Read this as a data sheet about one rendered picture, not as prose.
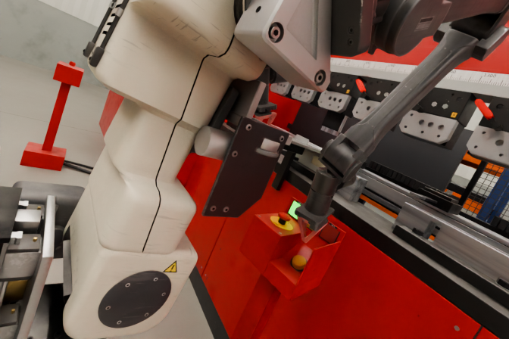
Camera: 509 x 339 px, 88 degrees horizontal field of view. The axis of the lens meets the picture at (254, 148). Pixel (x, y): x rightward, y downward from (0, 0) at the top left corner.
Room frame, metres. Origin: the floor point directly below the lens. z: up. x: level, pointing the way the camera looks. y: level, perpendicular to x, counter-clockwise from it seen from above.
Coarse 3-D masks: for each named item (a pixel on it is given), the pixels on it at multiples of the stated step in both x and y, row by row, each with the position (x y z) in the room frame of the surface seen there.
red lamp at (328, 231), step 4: (328, 224) 0.74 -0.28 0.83; (324, 228) 0.74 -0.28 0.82; (328, 228) 0.74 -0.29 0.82; (332, 228) 0.73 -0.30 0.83; (324, 232) 0.74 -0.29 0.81; (328, 232) 0.73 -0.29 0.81; (332, 232) 0.73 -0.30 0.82; (336, 232) 0.72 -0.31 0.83; (320, 236) 0.74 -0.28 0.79; (324, 236) 0.74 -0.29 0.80; (328, 236) 0.73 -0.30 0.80; (332, 236) 0.72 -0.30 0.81; (336, 236) 0.72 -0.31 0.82; (328, 240) 0.73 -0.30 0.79; (332, 240) 0.72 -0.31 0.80
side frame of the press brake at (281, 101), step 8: (272, 96) 2.02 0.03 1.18; (280, 96) 2.06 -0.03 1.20; (280, 104) 2.08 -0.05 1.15; (288, 104) 2.12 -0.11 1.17; (296, 104) 2.17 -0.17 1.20; (280, 112) 2.10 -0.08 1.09; (288, 112) 2.14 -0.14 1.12; (296, 112) 2.19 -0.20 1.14; (224, 120) 1.84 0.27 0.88; (264, 120) 2.03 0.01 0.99; (280, 120) 2.12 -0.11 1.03; (288, 120) 2.16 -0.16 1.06; (288, 128) 2.18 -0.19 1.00; (192, 160) 1.78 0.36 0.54; (184, 168) 1.75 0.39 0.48; (176, 176) 1.74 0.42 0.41; (184, 176) 1.77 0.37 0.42; (184, 184) 1.78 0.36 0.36
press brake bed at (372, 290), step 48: (192, 192) 1.67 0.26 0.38; (288, 192) 1.05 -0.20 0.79; (192, 240) 1.48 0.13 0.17; (240, 240) 1.17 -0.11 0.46; (240, 288) 1.06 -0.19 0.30; (336, 288) 0.76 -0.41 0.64; (384, 288) 0.67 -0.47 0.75; (432, 288) 0.61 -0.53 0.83; (288, 336) 0.82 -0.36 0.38; (336, 336) 0.71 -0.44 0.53; (384, 336) 0.63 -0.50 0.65; (432, 336) 0.57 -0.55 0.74; (480, 336) 0.52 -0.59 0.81
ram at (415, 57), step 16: (416, 48) 0.98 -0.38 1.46; (432, 48) 0.94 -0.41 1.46; (496, 48) 0.81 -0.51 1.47; (416, 64) 0.96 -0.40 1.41; (464, 64) 0.85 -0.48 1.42; (480, 64) 0.82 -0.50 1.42; (496, 64) 0.79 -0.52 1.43; (400, 80) 0.98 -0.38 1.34; (448, 80) 0.87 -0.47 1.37; (480, 96) 0.81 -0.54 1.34
